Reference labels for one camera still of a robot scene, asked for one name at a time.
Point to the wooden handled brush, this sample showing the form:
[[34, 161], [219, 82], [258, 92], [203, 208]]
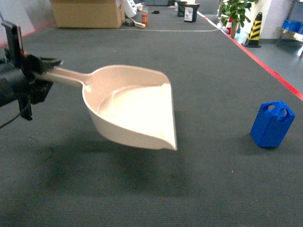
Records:
[[132, 22]]

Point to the metal shelf rack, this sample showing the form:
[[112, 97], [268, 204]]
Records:
[[292, 27]]

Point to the orange bottle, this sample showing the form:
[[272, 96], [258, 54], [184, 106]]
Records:
[[145, 19]]

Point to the beige plastic dustpan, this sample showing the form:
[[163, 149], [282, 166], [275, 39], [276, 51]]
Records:
[[128, 105]]

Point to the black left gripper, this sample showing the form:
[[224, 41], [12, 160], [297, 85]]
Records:
[[38, 88]]

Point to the green potted plant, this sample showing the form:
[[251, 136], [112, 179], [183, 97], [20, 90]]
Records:
[[236, 9]]

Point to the red white traffic cone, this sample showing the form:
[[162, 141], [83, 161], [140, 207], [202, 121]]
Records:
[[229, 26]]

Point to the black box behind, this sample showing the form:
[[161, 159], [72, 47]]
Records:
[[181, 8]]

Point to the large cardboard box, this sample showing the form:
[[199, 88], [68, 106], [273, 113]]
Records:
[[88, 13]]

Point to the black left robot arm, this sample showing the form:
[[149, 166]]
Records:
[[21, 84]]

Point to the blue plastic part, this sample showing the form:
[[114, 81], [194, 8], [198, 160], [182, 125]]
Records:
[[271, 124]]

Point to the black box white label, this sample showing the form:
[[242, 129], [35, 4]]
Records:
[[190, 13]]

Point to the yellow black traffic cone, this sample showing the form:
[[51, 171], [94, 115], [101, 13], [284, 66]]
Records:
[[252, 40]]

